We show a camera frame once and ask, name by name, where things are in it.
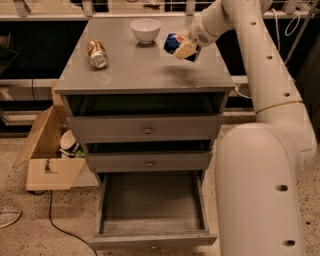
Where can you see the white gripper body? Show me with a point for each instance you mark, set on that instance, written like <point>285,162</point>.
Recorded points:
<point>201,34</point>

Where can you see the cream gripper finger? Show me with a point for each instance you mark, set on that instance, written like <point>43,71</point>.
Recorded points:
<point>185,50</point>

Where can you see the blue pepsi can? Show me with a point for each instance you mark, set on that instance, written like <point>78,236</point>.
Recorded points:
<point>173,41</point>

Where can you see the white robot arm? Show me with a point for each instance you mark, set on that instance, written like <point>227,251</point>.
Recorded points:
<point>257,163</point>

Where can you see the grey top drawer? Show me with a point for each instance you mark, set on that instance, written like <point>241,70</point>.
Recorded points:
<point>144,117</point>

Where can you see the grey drawer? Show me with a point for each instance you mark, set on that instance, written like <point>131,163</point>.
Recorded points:
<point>149,156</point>
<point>144,117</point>
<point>152,209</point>

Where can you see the grey drawer cabinet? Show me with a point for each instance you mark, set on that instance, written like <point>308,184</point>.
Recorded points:
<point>135,68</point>

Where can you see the grey middle drawer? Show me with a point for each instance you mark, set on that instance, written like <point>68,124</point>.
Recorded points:
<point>149,156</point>

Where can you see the grey bottom drawer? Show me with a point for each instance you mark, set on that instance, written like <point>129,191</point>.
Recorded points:
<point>152,209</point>

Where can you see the white ceramic bowl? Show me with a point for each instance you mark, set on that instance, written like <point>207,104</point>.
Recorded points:
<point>145,30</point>

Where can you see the dark grey side cabinet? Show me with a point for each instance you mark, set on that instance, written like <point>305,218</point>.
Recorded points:
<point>309,82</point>

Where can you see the metal stand pole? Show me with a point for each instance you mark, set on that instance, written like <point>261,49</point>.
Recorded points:
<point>310,15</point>

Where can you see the white items in box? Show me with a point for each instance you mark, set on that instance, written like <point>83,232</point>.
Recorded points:
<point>69,147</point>

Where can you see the open cardboard box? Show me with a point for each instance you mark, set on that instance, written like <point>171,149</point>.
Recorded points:
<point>48,167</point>

